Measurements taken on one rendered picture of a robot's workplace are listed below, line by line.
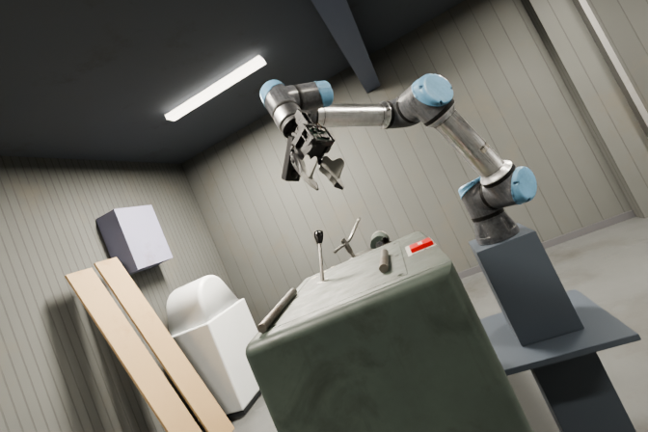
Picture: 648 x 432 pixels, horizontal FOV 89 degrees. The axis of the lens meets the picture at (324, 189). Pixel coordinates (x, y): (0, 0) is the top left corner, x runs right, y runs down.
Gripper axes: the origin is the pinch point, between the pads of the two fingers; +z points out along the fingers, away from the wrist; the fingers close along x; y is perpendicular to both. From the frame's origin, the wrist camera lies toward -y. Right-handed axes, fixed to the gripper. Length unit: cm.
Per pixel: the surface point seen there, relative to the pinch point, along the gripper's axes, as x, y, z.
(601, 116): 417, 42, -59
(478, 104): 367, -22, -153
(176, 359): 52, -304, -63
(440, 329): 6.8, -0.8, 36.0
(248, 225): 200, -328, -224
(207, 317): 84, -288, -88
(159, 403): 28, -294, -31
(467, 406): 9, -8, 49
